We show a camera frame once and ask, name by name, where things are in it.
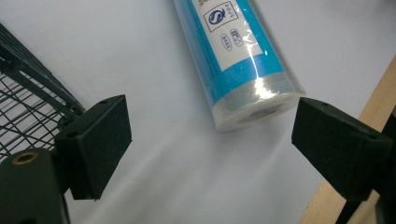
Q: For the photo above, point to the blue labelled plastic wrap roll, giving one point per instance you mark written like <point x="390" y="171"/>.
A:
<point x="239" y="59"/>

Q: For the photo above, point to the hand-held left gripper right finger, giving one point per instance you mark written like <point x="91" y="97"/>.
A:
<point x="336" y="146"/>

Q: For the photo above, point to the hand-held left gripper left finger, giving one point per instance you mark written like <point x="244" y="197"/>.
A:
<point x="93" y="146"/>

